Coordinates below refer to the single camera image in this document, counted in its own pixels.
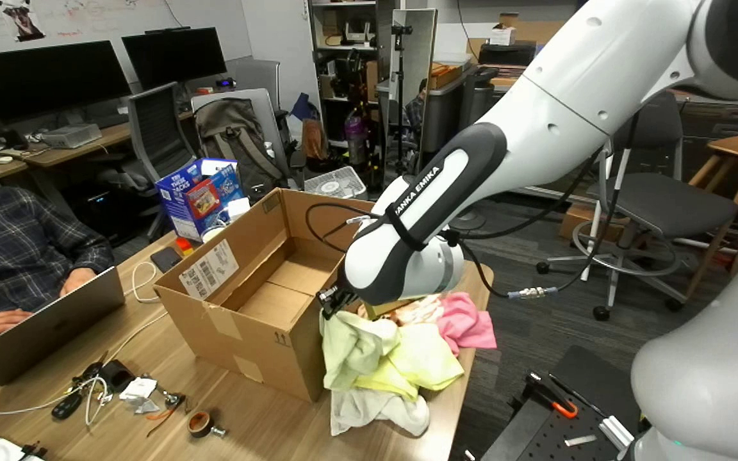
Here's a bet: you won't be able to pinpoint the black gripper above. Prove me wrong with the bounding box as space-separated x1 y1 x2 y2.
315 282 361 323

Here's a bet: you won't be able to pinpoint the pale yellow towel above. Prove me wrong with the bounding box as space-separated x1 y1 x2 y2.
321 307 404 394

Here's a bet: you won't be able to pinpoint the bright yellow cloth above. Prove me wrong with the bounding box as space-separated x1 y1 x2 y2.
376 321 467 399

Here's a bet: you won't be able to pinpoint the pink cloth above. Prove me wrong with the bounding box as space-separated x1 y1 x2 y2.
434 289 499 353

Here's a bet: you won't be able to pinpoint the brown cardboard box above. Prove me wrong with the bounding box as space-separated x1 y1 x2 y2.
152 186 390 405

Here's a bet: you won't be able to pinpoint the flat white box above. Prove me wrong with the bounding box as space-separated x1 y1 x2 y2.
303 165 371 202

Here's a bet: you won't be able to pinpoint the small cardboard box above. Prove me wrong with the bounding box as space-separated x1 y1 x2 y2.
558 199 635 249

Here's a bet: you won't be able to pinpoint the peach cloth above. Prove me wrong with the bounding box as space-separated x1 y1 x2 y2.
381 291 450 331

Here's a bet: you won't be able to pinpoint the white cloth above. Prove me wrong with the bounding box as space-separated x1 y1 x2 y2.
329 385 434 440

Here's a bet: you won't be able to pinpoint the blue snack bag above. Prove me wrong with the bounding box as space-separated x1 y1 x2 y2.
154 157 254 247

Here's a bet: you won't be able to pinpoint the black smartphone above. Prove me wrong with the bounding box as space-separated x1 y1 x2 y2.
149 243 184 276

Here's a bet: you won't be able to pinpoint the small orange-brown roll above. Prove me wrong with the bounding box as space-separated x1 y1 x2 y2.
188 408 230 443

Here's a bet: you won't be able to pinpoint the olive backpack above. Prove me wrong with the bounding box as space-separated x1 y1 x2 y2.
189 94 276 197

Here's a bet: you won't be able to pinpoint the small clear plastic bag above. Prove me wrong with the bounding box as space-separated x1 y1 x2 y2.
115 375 188 418

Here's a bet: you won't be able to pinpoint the black perforated breadboard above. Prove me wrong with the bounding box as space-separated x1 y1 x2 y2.
480 343 646 461

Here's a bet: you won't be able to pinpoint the grey storage bin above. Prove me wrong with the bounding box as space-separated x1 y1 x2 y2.
424 61 507 157

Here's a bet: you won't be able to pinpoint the orange black screwdriver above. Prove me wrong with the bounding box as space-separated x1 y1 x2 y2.
523 368 582 423

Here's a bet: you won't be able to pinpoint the dark mesh office chair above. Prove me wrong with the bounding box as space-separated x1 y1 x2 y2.
124 81 201 184

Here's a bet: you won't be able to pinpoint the metal shelf unit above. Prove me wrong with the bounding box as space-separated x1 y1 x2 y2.
306 0 440 174

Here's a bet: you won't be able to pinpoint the grey laptop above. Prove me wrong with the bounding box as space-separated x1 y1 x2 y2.
0 263 129 387

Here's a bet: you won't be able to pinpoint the black computer monitor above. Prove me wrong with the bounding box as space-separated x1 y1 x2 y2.
120 25 230 92
0 39 138 131

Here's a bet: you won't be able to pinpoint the short metal cylinder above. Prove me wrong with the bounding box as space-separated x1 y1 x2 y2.
598 413 639 454

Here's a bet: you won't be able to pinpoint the long wooden monitor desk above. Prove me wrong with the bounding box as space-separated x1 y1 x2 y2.
0 122 137 195

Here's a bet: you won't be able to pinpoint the grey keyboard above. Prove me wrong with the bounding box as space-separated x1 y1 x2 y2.
31 122 107 153

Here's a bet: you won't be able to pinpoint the person in plaid shirt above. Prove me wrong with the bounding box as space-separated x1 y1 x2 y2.
0 181 119 358

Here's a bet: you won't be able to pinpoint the stacked cardboard boxes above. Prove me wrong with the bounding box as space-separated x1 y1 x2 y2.
468 11 563 70

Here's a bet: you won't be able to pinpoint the black swivel chair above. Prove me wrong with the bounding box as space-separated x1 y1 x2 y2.
534 92 738 326

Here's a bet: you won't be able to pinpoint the white looped cable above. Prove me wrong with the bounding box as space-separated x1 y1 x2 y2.
124 257 166 307

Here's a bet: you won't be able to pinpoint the tangled cables and adapters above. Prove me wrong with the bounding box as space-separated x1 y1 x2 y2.
49 357 137 423

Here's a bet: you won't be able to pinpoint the white charging cable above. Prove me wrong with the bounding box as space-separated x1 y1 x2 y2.
0 380 107 423

